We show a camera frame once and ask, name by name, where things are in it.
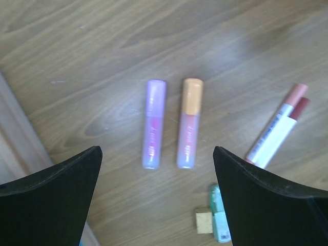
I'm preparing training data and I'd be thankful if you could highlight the dark red cap marker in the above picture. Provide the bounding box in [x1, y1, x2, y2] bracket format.
[256, 97, 310, 169]

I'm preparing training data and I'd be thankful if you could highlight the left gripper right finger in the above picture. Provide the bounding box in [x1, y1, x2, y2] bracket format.
[213, 147, 327, 245]

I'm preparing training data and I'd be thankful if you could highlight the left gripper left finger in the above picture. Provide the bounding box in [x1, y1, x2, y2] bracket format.
[1, 146, 103, 245]

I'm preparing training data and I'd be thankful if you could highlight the small green correction bottle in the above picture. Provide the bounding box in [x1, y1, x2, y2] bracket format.
[209, 184, 231, 243]

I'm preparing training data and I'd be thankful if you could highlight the orange cap highlighter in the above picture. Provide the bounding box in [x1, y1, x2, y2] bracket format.
[177, 78, 203, 169]

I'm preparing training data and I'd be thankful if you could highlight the pink cap white marker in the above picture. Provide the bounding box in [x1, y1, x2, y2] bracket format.
[244, 84, 308, 165]

